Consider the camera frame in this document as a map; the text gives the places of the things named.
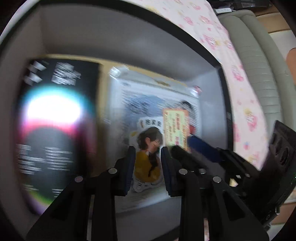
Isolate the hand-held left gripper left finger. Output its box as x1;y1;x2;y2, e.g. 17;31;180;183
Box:
25;146;137;241

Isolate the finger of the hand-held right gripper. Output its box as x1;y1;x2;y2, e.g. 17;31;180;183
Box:
187;135;223;163
171;146;228;183

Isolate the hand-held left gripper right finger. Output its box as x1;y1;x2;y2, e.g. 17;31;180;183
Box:
161;146;270;241

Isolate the girl figure sticker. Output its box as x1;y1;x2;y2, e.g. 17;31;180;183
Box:
129;117;166;193

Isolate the cartoon bead art packet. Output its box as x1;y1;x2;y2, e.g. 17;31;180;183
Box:
103;66;201;214

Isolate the black cardboard box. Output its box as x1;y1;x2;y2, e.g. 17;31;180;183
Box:
0;0;234;241

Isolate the black iridescent booklet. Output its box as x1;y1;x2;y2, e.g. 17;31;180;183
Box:
15;59;101;215

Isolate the pink printed blanket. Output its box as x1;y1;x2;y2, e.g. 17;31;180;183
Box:
132;0;273;172

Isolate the grey padded headboard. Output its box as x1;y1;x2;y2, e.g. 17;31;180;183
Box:
217;9;289;130

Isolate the orange round wall decoration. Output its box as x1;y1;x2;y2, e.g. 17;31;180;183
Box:
286;47;296;76

